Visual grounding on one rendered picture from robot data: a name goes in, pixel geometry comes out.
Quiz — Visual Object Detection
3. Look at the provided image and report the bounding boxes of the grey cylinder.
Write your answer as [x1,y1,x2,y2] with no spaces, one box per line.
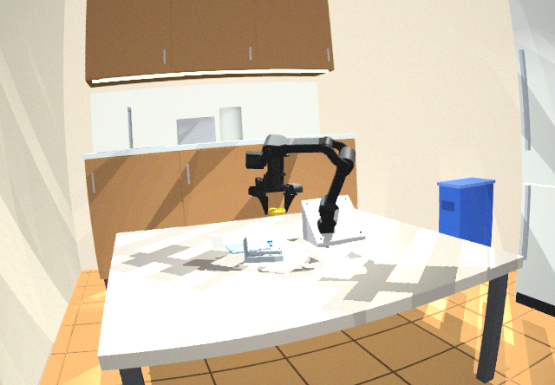
[211,233,223,249]

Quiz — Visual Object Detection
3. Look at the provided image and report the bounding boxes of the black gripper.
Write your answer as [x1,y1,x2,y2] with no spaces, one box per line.
[248,170,303,215]

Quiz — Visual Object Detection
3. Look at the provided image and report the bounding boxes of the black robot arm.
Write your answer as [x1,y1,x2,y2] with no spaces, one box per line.
[245,134,356,234]

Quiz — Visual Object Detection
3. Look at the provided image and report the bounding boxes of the yellow plate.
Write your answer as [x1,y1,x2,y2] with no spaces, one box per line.
[268,208,286,216]

